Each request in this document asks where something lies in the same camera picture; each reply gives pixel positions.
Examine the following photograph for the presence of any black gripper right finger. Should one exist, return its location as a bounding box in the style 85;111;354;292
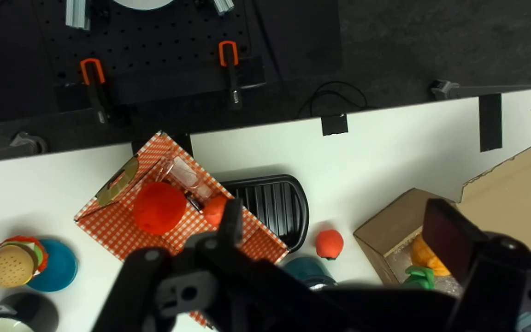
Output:
422;199;531;332

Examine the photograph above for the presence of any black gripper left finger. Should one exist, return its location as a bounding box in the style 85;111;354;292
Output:
96;201;310;332

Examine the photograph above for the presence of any small red toy tomato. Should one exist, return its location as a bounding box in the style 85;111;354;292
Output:
203;196;229;227

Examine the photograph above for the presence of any green toy vegetable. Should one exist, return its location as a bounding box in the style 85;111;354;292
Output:
404;266;435;290

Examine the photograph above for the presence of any open cardboard box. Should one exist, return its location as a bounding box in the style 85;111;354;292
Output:
352;100;531;290

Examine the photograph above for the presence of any yellow toy fruit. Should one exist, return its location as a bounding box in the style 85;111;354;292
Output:
411;236;450;277

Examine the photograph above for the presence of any orange checkered paper basket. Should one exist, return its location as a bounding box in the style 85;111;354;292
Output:
72;129;291;329

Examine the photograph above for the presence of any teal frying pan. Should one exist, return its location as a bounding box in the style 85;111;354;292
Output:
282;257;336;290

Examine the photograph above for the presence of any black grill pan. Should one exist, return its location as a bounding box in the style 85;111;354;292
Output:
225;174;310;253

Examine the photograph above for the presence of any red toy strawberry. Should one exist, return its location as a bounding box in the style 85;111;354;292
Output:
315;229;345;260

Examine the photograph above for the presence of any teal round plate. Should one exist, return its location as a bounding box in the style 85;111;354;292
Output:
28;238;78;292

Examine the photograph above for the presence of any toy hamburger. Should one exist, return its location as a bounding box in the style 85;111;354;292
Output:
0;236;48;288

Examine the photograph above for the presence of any orange clamp right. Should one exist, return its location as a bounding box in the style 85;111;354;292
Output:
218;39;242;109

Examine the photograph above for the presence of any orange clamp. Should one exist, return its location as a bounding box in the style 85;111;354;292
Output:
79;57;109;124
218;39;242;109

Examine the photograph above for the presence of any orange clamp left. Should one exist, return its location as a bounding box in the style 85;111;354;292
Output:
79;57;109;124

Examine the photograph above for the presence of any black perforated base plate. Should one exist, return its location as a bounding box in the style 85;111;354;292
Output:
33;0;266;104

